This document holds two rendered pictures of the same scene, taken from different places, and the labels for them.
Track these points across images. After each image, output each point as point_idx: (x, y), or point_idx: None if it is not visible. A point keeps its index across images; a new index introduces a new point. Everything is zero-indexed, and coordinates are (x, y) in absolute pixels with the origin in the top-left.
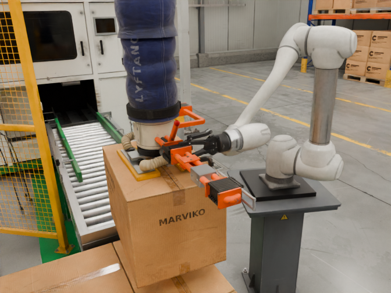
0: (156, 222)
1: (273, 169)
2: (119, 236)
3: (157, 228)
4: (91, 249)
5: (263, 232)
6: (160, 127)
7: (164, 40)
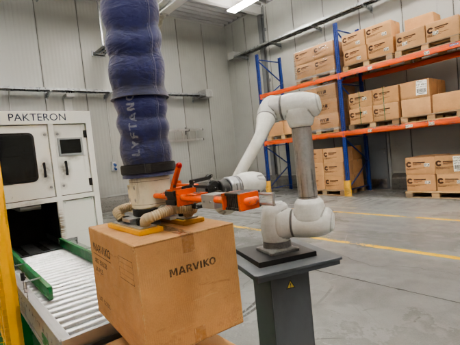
0: (166, 273)
1: (270, 234)
2: (114, 326)
3: (168, 280)
4: None
5: (273, 307)
6: (158, 183)
7: (157, 98)
